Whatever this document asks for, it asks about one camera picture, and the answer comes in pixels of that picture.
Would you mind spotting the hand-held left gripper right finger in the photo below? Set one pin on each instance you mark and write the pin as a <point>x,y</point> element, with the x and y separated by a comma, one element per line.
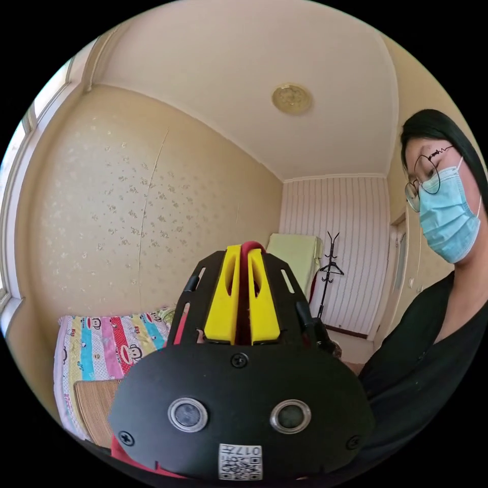
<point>263,309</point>

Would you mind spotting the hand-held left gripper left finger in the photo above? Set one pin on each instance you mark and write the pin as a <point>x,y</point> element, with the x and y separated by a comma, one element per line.
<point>221,305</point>

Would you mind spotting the red long sleeve shirt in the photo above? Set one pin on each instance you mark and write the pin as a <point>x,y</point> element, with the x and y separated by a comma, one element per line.
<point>121,453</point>

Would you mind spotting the pale green covered cupboard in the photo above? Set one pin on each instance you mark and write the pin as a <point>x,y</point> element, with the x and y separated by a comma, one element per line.
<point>294,259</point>

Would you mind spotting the black coat rack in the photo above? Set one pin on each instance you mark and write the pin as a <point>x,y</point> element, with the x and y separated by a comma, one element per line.
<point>330,267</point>

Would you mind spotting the bed with printed striped sheet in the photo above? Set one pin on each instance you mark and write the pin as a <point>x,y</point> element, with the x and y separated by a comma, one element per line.
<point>100,343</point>

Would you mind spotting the person's body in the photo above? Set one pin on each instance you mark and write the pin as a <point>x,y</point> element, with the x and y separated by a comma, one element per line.
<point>419,362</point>

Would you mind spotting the round gold ceiling lamp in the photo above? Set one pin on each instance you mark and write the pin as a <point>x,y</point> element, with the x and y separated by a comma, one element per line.
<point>291,98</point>

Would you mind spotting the window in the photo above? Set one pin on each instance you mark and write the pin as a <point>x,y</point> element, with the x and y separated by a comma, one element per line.
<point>49,93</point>

